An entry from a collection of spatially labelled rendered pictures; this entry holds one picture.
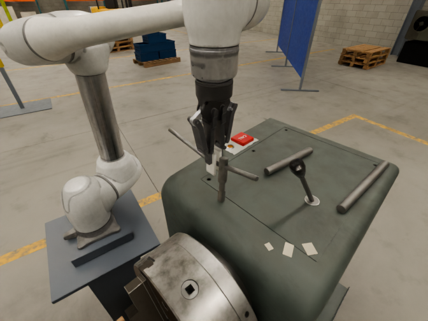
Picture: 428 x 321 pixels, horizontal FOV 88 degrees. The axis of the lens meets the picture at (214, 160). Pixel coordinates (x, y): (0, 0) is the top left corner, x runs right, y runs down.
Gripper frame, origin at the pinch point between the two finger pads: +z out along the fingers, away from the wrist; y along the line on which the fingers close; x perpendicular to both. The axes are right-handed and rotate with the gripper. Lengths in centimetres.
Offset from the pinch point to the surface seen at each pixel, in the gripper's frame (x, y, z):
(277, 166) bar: 8.2, -18.0, 7.2
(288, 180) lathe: 12.7, -17.0, 9.1
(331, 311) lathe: 40, -34, 81
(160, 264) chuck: 6.9, 22.1, 11.8
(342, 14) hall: -366, -1075, 27
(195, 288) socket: 15.6, 20.2, 11.5
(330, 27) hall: -402, -1083, 76
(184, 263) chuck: 10.5, 18.7, 11.0
